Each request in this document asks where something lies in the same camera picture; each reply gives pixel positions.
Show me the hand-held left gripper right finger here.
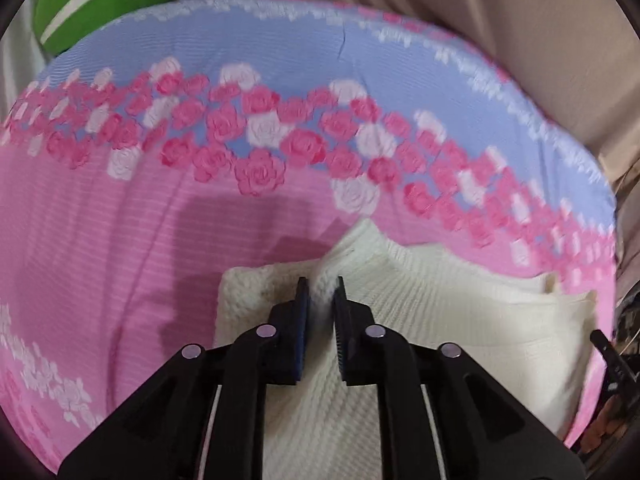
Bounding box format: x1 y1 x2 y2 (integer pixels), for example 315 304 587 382
333 275 587 480

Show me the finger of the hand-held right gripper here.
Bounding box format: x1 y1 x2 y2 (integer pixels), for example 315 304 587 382
589 329 628 398

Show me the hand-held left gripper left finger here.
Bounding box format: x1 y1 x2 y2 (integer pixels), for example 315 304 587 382
57 276 308 480

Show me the white red black knit sweater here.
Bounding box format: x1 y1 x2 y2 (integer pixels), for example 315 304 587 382
212 217 599 480

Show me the person's right hand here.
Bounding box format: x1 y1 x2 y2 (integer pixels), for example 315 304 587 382
580 400 632 461

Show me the pink floral bedsheet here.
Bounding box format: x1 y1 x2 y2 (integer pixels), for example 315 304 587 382
0 0 619 476

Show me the white satin curtain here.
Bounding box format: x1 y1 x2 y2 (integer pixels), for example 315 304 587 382
0 10 48 108

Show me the green plush pillow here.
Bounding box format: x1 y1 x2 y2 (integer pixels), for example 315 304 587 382
34 0 182 57

